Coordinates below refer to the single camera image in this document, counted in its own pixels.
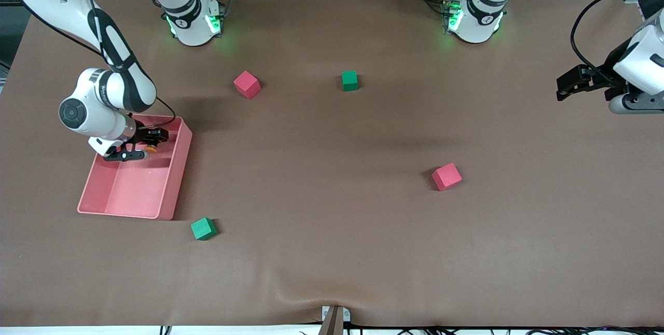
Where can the metal table edge bracket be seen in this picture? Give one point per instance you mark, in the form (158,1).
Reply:
(334,322)

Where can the pink plastic tray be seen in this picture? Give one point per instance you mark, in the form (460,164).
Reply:
(135,190)

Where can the pink red foam cube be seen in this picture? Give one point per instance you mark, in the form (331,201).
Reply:
(246,85)
(446,177)

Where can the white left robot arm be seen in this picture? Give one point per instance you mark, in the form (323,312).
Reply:
(477,18)

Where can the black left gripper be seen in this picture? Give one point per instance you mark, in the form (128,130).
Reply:
(603,72)

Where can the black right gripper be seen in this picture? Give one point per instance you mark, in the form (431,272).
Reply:
(140,135)

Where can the orange push button switch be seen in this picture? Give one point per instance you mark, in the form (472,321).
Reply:
(151,150)

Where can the green foam cube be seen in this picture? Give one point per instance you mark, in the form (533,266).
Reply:
(203,229)
(349,81)

